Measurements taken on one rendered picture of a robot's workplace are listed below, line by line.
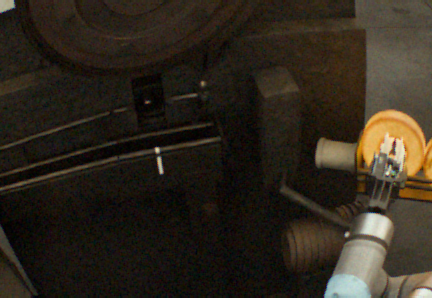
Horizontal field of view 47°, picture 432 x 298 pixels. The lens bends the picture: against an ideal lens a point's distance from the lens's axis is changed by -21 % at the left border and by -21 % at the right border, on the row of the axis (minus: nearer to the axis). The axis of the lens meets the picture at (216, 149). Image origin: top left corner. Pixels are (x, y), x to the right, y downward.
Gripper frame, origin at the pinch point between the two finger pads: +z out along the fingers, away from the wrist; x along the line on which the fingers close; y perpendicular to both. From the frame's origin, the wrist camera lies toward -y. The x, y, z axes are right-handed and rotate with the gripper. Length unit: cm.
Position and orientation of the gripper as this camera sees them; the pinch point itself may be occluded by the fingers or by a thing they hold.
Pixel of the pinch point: (395, 139)
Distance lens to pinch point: 111.7
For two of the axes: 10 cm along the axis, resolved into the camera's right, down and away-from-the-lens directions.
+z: 3.7, -8.0, 4.8
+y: -1.8, -5.7, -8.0
